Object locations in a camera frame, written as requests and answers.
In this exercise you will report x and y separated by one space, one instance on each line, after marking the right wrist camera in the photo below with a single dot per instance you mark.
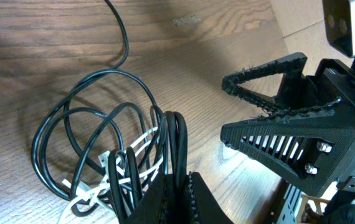
339 20

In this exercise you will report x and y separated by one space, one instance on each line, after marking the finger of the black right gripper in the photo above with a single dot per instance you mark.
273 86

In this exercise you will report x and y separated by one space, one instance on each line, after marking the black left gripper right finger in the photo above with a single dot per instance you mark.
198 203

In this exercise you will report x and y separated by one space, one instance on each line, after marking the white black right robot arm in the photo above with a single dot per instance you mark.
341 208

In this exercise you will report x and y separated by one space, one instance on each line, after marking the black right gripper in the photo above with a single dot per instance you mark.
309 150

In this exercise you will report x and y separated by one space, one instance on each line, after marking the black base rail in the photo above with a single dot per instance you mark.
285 205

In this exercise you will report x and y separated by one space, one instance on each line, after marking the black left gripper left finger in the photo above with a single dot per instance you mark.
158 204

